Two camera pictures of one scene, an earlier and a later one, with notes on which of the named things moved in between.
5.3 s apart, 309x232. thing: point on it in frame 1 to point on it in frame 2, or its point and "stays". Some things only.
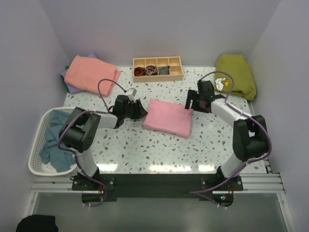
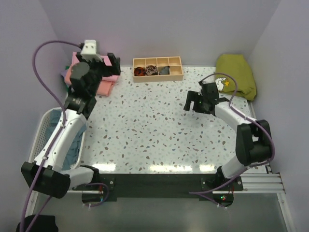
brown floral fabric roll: [151, 70] stays
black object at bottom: [37, 223] stays
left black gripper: [140, 112] to [114, 70]
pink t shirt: [171, 118] to [75, 59]
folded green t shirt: [66, 68] stays
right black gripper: [192, 94] stays
